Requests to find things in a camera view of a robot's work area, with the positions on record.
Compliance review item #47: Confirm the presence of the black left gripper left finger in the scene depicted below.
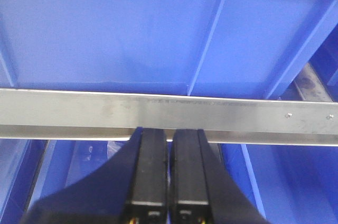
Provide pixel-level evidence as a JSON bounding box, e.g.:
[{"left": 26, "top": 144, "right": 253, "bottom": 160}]
[{"left": 21, "top": 127, "right": 167, "bottom": 223}]

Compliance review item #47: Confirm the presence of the stainless steel shelf rack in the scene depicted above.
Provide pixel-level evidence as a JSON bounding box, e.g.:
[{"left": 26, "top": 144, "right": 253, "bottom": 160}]
[{"left": 0, "top": 61, "right": 338, "bottom": 147}]

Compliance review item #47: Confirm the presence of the blue bin below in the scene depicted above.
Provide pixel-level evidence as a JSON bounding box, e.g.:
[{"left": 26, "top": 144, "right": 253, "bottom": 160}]
[
  {"left": 220, "top": 144, "right": 337, "bottom": 223},
  {"left": 1, "top": 139, "right": 124, "bottom": 223}
]

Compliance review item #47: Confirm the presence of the blue bin below right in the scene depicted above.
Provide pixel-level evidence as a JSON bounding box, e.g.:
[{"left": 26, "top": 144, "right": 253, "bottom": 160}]
[{"left": 220, "top": 144, "right": 337, "bottom": 223}]

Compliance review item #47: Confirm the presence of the blue bin above rail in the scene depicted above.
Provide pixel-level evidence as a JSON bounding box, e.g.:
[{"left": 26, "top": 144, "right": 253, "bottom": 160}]
[{"left": 1, "top": 0, "right": 337, "bottom": 99}]

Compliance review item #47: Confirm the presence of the blue bin below left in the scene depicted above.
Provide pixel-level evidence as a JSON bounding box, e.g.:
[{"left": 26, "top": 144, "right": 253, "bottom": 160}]
[{"left": 1, "top": 139, "right": 124, "bottom": 223}]

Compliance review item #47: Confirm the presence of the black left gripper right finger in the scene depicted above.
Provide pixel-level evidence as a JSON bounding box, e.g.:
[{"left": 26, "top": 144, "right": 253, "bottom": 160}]
[{"left": 170, "top": 129, "right": 268, "bottom": 223}]

